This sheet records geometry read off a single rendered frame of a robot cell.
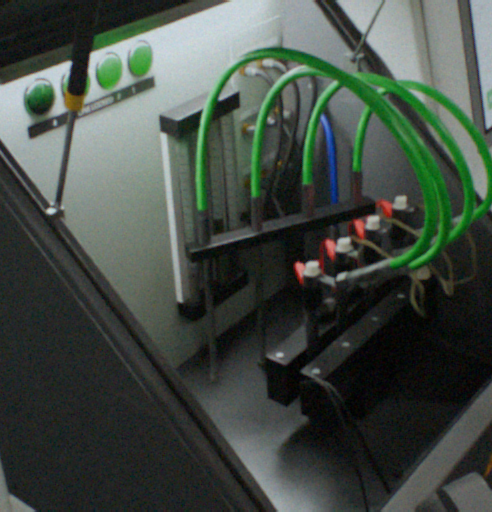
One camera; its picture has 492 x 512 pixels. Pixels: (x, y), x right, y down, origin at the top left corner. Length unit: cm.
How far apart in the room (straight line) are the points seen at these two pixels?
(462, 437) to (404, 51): 60
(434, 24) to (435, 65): 6
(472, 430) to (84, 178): 63
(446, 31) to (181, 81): 45
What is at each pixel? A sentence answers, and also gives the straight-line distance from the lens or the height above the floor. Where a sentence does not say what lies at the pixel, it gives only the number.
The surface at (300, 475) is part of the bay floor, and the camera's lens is 134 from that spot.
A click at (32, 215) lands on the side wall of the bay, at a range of 101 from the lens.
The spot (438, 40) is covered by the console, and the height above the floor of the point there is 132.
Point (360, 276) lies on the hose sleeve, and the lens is 117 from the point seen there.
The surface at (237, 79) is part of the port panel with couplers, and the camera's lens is 145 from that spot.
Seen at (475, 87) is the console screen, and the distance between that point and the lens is 159.
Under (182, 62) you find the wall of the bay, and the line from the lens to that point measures 135.
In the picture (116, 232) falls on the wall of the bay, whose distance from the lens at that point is 132.
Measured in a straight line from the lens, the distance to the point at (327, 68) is 109.
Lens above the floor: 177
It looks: 31 degrees down
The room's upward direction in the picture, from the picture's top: 3 degrees counter-clockwise
